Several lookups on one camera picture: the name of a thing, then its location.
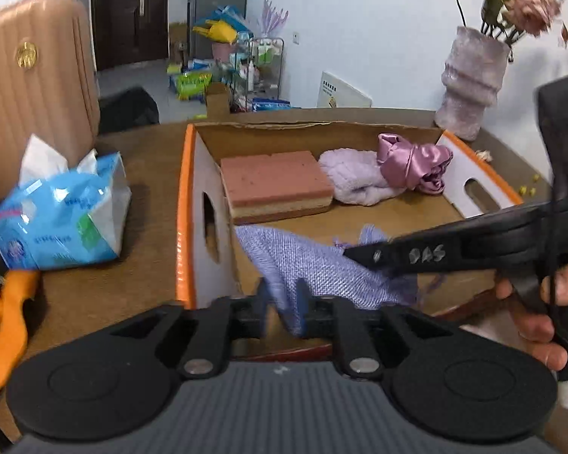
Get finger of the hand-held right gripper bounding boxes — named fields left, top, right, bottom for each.
left=343, top=220, right=465, bottom=279

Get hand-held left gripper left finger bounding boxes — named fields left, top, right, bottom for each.
left=109, top=288, right=273, bottom=380

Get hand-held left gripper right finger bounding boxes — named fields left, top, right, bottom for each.
left=296, top=279, right=448, bottom=380

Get lavender knit cloth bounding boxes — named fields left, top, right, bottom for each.
left=234, top=224, right=420, bottom=339

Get rose pink satin scrunchie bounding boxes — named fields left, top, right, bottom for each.
left=414, top=144, right=455, bottom=196

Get light mauve satin scrunchie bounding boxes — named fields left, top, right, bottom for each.
left=376, top=133, right=427, bottom=191

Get lilac fluffy headband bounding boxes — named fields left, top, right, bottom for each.
left=318, top=148, right=410, bottom=207

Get pink sponge block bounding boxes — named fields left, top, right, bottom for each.
left=220, top=150, right=335, bottom=226

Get cardboard box with orange rim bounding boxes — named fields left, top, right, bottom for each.
left=176, top=107, right=524, bottom=360

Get person's right hand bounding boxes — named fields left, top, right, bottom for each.
left=495, top=260, right=568, bottom=372

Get scattered yellow petal bits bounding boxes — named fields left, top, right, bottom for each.
left=517, top=174, right=541, bottom=197

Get pink textured vase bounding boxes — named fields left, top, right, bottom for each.
left=434, top=26, right=510, bottom=141

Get bunch of dried roses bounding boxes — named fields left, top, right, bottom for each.
left=431, top=0, right=568, bottom=63

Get white leaning panel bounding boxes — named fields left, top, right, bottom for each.
left=316, top=71, right=374, bottom=109

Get blue packets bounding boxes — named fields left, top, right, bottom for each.
left=250, top=96, right=292, bottom=112

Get small cardboard carton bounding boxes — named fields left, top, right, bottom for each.
left=206, top=82, right=231, bottom=117

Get light blue tissue pack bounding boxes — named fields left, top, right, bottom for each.
left=0, top=135, right=132, bottom=272

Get green packets pile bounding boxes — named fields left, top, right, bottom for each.
left=168, top=63, right=214, bottom=103

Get black cushioned chair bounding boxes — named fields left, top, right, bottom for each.
left=97, top=86, right=161, bottom=136

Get pink bucket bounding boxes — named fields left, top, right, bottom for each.
left=211, top=41, right=236, bottom=63

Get lavender feather decoration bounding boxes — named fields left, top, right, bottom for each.
left=260, top=0, right=289, bottom=39

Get tall cardboard carton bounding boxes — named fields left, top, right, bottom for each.
left=168, top=23, right=190, bottom=65

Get yellow and blue bag pile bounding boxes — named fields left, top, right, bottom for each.
left=192, top=5, right=254, bottom=44

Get pink ribbed suitcase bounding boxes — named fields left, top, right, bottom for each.
left=0, top=0, right=101, bottom=211

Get dark brown entrance door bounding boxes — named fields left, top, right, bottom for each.
left=92, top=0, right=169, bottom=72

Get wire storage rack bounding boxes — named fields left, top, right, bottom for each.
left=229, top=38, right=285, bottom=106

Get orange scissors handle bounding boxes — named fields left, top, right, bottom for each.
left=0, top=269, right=41, bottom=406

